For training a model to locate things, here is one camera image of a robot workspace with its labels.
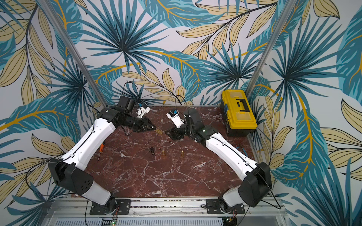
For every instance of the orange handled screwdriver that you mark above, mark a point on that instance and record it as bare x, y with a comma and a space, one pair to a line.
100, 150

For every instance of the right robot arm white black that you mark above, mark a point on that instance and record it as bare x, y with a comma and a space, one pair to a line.
255, 177

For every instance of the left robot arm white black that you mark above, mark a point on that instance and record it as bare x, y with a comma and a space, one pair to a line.
69, 171

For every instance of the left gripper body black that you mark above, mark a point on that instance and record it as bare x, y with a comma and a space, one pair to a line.
139, 125

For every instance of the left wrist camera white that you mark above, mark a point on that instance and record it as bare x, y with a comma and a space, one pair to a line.
142, 110

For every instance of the yellow black toolbox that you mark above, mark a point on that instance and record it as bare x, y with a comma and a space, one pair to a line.
237, 115

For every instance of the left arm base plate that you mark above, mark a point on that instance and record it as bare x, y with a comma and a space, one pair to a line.
112, 207

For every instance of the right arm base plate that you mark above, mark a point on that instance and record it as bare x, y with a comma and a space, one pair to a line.
217, 206

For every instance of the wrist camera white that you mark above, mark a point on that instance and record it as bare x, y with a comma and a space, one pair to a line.
174, 116
142, 110

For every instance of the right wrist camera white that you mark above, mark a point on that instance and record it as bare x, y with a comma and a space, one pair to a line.
174, 116

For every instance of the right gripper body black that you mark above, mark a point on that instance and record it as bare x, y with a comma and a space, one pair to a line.
176, 133

